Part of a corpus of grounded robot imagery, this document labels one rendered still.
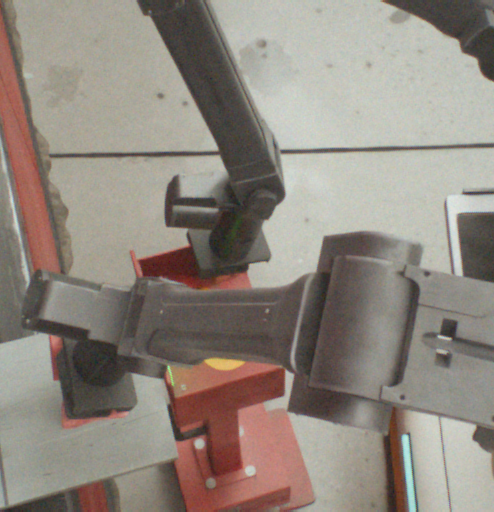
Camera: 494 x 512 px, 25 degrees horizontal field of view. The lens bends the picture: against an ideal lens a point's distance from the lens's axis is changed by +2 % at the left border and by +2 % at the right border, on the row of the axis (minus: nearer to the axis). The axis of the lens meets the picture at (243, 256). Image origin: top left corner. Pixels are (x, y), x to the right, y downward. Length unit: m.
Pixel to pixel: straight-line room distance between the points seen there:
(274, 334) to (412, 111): 1.97
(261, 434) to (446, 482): 0.38
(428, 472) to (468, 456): 0.07
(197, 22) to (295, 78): 1.58
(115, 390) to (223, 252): 0.36
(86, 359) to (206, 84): 0.31
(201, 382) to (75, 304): 0.49
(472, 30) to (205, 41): 0.26
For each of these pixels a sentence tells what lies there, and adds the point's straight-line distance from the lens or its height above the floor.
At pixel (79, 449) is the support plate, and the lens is 1.20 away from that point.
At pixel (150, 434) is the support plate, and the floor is 1.00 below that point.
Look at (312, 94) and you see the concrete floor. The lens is 2.62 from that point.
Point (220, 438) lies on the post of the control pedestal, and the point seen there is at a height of 0.33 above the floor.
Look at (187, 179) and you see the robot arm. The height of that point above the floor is 1.01.
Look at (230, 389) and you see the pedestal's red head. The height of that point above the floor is 0.75.
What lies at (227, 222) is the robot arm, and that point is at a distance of 1.35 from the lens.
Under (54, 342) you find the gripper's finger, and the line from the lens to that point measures 1.13.
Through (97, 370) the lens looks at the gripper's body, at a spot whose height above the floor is 1.14.
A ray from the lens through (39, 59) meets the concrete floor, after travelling 2.73.
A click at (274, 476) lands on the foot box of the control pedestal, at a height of 0.12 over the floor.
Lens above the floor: 2.13
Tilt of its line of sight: 63 degrees down
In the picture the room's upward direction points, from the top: 2 degrees counter-clockwise
